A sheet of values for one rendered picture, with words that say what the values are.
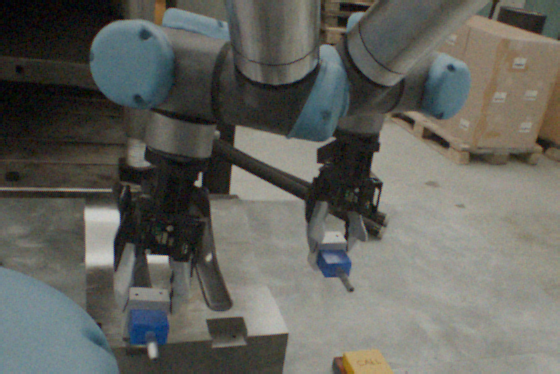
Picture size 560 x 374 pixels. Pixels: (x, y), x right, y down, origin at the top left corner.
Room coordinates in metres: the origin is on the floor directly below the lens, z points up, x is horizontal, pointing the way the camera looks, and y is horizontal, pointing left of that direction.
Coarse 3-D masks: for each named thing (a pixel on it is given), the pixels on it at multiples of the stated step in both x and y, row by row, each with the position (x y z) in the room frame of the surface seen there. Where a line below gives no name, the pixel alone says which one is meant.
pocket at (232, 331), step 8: (208, 320) 0.69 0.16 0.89; (216, 320) 0.70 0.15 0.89; (224, 320) 0.70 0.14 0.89; (232, 320) 0.71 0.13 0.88; (240, 320) 0.71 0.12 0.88; (208, 328) 0.69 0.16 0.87; (216, 328) 0.70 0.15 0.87; (224, 328) 0.70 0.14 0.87; (232, 328) 0.71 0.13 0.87; (240, 328) 0.71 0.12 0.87; (216, 336) 0.69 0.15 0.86; (224, 336) 0.69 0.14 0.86; (232, 336) 0.70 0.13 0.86; (240, 336) 0.70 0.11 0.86; (216, 344) 0.66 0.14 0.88; (224, 344) 0.66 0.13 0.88; (232, 344) 0.66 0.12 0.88; (240, 344) 0.67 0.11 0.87
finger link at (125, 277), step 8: (128, 248) 0.63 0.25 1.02; (128, 256) 0.62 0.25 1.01; (144, 256) 0.63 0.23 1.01; (120, 264) 0.62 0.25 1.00; (128, 264) 0.61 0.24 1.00; (136, 264) 0.63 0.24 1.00; (120, 272) 0.62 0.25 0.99; (128, 272) 0.60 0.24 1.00; (120, 280) 0.61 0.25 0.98; (128, 280) 0.59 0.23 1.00; (120, 288) 0.60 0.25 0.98; (128, 288) 0.62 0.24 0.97; (120, 296) 0.61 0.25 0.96; (128, 296) 0.62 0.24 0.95; (120, 304) 0.61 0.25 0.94
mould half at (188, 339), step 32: (96, 224) 0.84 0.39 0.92; (224, 224) 0.93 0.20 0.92; (96, 256) 0.79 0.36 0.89; (160, 256) 0.83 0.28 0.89; (224, 256) 0.87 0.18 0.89; (96, 288) 0.72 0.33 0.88; (160, 288) 0.75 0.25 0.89; (192, 288) 0.76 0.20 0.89; (256, 288) 0.80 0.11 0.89; (96, 320) 0.64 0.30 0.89; (192, 320) 0.68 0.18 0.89; (256, 320) 0.71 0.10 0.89; (192, 352) 0.64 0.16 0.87; (224, 352) 0.66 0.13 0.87; (256, 352) 0.68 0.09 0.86
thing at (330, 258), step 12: (324, 240) 0.86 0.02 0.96; (336, 240) 0.87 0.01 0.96; (324, 252) 0.84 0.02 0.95; (336, 252) 0.85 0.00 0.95; (312, 264) 0.85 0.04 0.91; (324, 264) 0.82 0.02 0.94; (336, 264) 0.82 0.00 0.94; (348, 264) 0.83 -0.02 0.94; (324, 276) 0.81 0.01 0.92; (336, 276) 0.82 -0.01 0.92; (348, 288) 0.77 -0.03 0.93
